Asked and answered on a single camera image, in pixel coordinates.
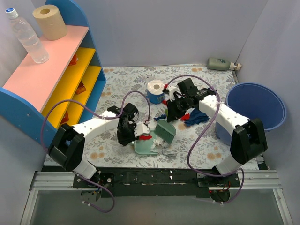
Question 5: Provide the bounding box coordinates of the red paper scrap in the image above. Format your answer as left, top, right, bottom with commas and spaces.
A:
180, 113, 190, 121
139, 135, 152, 140

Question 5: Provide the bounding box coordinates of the green dustpan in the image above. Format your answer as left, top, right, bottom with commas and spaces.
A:
133, 131, 158, 155

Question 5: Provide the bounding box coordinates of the white paper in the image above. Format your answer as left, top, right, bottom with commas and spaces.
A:
150, 137, 165, 151

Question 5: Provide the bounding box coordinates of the green hand brush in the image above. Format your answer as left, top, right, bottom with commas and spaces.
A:
154, 119, 176, 144

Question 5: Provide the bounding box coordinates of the grey paper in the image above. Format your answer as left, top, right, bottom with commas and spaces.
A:
161, 148, 177, 158

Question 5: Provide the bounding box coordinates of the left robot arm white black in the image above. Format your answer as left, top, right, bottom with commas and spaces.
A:
48, 103, 139, 188

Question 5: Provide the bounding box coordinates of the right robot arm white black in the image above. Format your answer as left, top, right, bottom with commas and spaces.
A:
163, 75, 268, 186

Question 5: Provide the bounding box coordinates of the dark blue crumpled paper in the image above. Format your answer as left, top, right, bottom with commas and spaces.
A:
184, 108, 209, 127

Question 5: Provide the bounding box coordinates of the small dark blue scrap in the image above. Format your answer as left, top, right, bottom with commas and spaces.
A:
153, 114, 167, 121

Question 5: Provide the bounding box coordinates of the white toilet roll blue wrap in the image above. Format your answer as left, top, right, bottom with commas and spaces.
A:
147, 80, 165, 105

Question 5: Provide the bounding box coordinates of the grey lotion bottle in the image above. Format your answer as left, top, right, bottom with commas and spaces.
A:
207, 58, 242, 71

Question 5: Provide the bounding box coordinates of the orange item middle shelf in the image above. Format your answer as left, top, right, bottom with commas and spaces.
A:
75, 81, 86, 95

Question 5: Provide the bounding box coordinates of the orange item shelf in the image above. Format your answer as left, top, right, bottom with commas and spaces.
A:
75, 81, 86, 95
60, 111, 69, 124
69, 53, 78, 66

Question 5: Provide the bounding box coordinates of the orange item lower shelf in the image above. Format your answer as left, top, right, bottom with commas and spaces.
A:
60, 111, 69, 124

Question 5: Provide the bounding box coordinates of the blue plastic bucket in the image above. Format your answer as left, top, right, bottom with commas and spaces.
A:
225, 82, 286, 132

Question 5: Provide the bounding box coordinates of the orange item upper shelf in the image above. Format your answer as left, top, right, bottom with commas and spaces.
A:
69, 53, 78, 66

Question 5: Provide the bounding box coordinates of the blue pink yellow shelf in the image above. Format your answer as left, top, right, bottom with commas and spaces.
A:
0, 0, 106, 146

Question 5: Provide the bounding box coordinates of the brown toilet paper roll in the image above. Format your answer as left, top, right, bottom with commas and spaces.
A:
32, 4, 68, 41

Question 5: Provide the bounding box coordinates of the clear plastic water bottle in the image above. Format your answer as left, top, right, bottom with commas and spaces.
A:
5, 7, 49, 64

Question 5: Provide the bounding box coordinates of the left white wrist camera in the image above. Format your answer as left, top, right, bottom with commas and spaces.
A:
134, 122, 150, 137

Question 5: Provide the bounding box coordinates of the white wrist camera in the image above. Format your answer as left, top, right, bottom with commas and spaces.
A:
162, 84, 179, 102
134, 122, 150, 137

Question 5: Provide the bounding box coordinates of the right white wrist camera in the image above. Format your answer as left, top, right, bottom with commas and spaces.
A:
162, 84, 179, 102

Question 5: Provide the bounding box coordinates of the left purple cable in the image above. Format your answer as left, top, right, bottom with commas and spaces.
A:
41, 90, 151, 213

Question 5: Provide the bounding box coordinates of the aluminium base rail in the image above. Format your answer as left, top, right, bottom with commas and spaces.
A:
21, 167, 293, 225

